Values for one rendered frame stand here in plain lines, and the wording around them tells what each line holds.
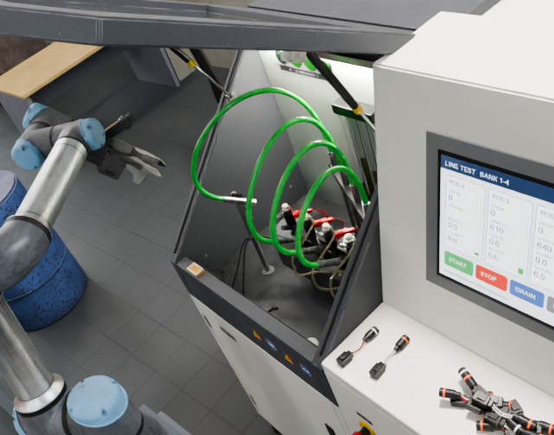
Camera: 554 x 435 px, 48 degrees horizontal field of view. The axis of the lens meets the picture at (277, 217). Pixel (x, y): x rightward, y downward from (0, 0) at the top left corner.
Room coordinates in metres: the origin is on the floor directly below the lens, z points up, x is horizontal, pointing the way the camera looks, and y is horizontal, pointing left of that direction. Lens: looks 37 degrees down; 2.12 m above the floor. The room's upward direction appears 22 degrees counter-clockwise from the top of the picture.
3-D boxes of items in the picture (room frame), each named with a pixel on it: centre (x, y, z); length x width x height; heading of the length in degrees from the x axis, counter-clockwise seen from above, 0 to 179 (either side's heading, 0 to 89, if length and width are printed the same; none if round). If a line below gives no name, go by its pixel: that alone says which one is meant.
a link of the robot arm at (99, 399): (0.96, 0.53, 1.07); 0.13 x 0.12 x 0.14; 69
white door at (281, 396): (1.24, 0.19, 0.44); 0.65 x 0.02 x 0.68; 28
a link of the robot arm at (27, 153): (1.43, 0.47, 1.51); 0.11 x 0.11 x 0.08; 69
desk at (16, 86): (4.90, 0.99, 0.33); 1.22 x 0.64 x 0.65; 124
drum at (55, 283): (2.89, 1.40, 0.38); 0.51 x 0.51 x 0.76
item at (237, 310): (1.24, 0.18, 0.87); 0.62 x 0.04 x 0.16; 28
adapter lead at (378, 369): (0.86, -0.12, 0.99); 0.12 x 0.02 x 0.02; 120
